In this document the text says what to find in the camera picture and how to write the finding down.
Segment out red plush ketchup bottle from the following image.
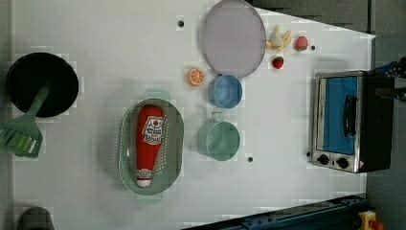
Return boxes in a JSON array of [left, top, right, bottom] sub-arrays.
[[136, 104, 165, 188]]

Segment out green oval strainer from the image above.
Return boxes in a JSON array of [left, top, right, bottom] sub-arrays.
[[118, 89, 184, 204]]

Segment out green metal mug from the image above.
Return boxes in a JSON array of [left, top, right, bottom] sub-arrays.
[[196, 111, 240, 161]]

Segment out blue bowl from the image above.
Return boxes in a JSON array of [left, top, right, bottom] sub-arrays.
[[208, 75, 242, 109]]

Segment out orange slice toy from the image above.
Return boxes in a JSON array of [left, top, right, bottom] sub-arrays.
[[188, 68, 205, 86]]

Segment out large purple plate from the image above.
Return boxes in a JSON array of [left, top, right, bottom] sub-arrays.
[[202, 0, 266, 78]]

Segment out red strawberry toy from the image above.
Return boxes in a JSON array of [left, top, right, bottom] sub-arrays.
[[272, 57, 284, 69]]

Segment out peeled banana toy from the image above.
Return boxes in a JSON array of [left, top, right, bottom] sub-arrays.
[[266, 26, 292, 51]]

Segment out pink strawberry toy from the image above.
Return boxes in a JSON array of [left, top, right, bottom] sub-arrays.
[[294, 36, 308, 52]]

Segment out black toaster oven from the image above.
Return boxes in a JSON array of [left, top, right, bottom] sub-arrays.
[[311, 71, 395, 173]]

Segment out black round pot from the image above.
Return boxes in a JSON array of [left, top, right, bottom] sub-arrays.
[[6, 53, 79, 118]]

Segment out green slotted spatula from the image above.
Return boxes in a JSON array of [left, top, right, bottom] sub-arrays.
[[0, 84, 51, 158]]

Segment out yellow red toy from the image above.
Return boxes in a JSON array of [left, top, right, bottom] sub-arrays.
[[358, 211, 385, 230]]

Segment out black cylinder cup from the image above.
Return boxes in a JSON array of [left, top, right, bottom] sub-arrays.
[[15, 207, 55, 230]]

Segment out blue metal frame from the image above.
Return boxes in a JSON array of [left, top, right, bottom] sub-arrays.
[[183, 195, 369, 230]]

